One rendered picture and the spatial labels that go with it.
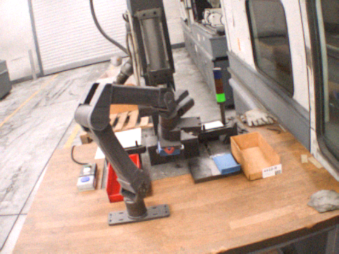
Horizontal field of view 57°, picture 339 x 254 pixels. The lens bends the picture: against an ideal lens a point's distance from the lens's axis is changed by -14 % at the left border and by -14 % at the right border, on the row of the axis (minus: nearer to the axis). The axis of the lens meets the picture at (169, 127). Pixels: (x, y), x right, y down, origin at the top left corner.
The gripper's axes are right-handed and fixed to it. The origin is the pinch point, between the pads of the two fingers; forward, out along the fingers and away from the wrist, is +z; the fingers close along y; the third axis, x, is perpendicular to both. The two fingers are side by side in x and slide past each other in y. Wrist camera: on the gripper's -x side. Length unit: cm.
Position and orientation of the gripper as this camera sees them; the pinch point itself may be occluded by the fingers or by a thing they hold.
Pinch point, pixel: (169, 151)
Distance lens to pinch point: 127.8
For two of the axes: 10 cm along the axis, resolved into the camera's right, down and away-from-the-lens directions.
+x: -10.0, 0.8, -0.4
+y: -0.9, -7.4, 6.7
